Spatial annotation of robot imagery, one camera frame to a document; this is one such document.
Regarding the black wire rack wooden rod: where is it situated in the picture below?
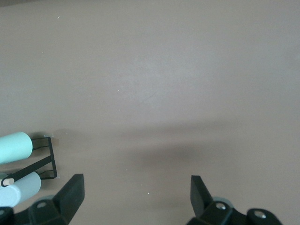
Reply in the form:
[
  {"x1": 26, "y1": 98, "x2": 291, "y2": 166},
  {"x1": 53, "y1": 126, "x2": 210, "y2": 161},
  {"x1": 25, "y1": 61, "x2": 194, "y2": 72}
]
[{"x1": 0, "y1": 135, "x2": 58, "y2": 188}]

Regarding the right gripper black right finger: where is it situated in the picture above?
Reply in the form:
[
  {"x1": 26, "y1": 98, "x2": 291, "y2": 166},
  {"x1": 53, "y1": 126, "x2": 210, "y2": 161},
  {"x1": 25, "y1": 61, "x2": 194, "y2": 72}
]
[{"x1": 187, "y1": 175, "x2": 249, "y2": 225}]

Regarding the mint green cup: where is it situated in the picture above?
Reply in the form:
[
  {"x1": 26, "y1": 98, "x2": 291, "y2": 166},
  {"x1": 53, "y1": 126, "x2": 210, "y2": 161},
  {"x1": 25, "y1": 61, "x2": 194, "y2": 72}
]
[{"x1": 0, "y1": 131, "x2": 33, "y2": 165}]

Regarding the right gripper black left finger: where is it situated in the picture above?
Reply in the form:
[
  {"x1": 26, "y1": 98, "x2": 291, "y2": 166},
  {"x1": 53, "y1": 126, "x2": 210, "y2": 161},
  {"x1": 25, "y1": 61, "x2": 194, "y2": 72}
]
[{"x1": 28, "y1": 173, "x2": 85, "y2": 225}]

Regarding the grey cup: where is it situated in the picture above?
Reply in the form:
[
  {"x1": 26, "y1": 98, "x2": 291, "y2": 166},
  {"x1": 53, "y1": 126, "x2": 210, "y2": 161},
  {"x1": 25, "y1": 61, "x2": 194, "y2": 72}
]
[{"x1": 0, "y1": 171, "x2": 42, "y2": 208}]

